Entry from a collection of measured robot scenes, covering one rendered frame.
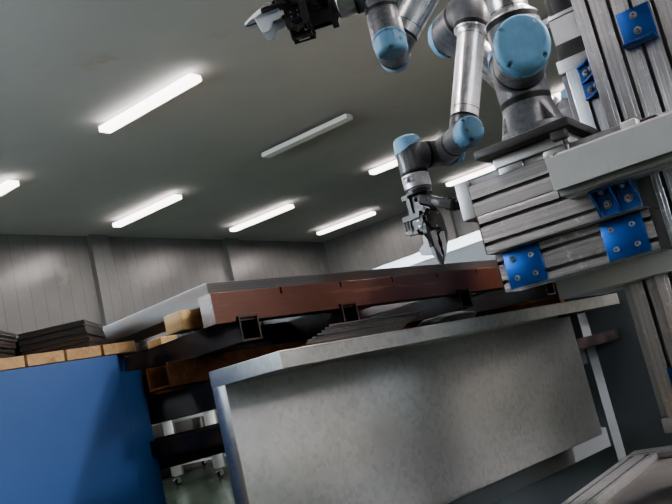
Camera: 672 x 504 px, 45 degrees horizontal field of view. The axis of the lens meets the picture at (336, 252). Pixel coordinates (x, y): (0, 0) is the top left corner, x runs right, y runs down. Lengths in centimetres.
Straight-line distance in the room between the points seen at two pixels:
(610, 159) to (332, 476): 81
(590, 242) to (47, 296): 955
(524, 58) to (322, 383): 78
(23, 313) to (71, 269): 99
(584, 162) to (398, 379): 61
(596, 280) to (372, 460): 65
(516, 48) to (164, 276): 1077
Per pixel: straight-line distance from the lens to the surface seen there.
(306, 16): 186
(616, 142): 165
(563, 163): 168
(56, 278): 1108
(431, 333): 165
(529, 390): 221
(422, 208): 217
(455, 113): 216
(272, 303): 163
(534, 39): 176
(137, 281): 1190
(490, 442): 202
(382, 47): 181
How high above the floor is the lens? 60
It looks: 9 degrees up
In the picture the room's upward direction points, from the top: 13 degrees counter-clockwise
